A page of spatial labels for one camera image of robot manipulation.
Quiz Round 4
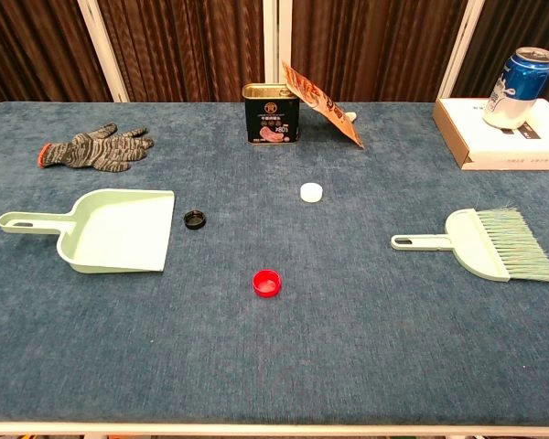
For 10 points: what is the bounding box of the white bottle cap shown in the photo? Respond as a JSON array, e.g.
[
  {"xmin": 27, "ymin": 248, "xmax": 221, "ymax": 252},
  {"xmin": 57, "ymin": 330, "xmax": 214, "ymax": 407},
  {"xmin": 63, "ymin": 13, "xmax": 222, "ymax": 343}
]
[{"xmin": 299, "ymin": 182, "xmax": 326, "ymax": 203}]

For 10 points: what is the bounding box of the red bottle cap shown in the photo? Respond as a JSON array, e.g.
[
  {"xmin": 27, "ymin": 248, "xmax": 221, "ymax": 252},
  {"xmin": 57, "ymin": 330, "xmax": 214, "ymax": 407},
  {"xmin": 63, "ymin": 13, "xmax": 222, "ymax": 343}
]
[{"xmin": 252, "ymin": 268, "xmax": 284, "ymax": 299}]

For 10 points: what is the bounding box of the black bottle cap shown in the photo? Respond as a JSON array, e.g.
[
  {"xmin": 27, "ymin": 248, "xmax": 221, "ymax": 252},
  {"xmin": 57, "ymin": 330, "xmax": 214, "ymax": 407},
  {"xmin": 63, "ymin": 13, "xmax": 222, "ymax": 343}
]
[{"xmin": 183, "ymin": 209, "xmax": 208, "ymax": 230}]

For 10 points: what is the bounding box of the light green plastic dustpan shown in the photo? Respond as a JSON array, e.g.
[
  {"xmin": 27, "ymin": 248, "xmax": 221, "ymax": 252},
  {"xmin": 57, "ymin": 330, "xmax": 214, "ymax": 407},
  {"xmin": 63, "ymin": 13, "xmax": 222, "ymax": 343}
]
[{"xmin": 0, "ymin": 188, "xmax": 176, "ymax": 274}]

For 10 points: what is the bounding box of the light green hand brush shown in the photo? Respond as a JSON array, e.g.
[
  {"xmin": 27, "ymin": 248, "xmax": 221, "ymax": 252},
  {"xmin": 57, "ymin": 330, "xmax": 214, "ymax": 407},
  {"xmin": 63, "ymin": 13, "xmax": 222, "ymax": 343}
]
[{"xmin": 390, "ymin": 206, "xmax": 549, "ymax": 284}]

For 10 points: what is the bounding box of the black luncheon meat tin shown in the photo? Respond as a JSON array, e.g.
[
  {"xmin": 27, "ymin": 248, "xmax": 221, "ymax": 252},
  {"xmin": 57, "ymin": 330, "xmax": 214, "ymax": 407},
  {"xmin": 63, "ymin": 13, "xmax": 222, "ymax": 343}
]
[{"xmin": 242, "ymin": 82, "xmax": 302, "ymax": 145}]

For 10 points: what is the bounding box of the orange snack pouch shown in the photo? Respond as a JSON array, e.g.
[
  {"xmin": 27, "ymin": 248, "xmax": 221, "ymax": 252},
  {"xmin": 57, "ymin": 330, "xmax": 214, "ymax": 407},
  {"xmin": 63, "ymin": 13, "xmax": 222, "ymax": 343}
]
[{"xmin": 281, "ymin": 60, "xmax": 365, "ymax": 149}]

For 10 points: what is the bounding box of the blue fabric table cover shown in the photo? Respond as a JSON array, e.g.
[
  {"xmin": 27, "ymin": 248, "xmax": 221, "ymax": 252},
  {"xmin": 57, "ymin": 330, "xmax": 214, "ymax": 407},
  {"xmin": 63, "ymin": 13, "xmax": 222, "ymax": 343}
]
[{"xmin": 0, "ymin": 101, "xmax": 549, "ymax": 426}]

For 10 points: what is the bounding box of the grey knit work glove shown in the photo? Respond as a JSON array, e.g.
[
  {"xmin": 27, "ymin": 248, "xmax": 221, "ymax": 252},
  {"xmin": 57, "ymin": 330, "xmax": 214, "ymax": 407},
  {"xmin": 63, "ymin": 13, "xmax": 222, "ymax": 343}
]
[{"xmin": 38, "ymin": 122, "xmax": 156, "ymax": 174}]

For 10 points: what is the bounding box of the brown folding screen panel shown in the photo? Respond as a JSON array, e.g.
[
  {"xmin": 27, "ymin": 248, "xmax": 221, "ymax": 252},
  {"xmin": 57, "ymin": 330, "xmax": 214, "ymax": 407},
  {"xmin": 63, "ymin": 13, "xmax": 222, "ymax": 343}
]
[
  {"xmin": 274, "ymin": 0, "xmax": 479, "ymax": 103},
  {"xmin": 441, "ymin": 0, "xmax": 549, "ymax": 109},
  {"xmin": 89, "ymin": 0, "xmax": 275, "ymax": 103},
  {"xmin": 0, "ymin": 0, "xmax": 123, "ymax": 113}
]

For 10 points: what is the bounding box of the blue drink can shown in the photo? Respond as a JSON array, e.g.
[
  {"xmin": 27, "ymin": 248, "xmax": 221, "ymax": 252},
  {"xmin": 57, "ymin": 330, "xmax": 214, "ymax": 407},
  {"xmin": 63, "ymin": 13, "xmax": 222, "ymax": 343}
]
[{"xmin": 481, "ymin": 46, "xmax": 549, "ymax": 130}]

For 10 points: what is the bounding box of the white cardboard box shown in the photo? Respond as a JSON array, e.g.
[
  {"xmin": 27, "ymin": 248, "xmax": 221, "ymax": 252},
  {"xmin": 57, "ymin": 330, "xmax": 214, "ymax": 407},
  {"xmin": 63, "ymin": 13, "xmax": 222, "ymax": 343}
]
[{"xmin": 432, "ymin": 96, "xmax": 549, "ymax": 172}]

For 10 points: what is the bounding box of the white table frame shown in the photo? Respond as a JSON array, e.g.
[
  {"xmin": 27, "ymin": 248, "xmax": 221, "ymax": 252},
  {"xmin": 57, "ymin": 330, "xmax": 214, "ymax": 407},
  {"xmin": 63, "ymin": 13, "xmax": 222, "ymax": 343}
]
[{"xmin": 0, "ymin": 423, "xmax": 549, "ymax": 438}]

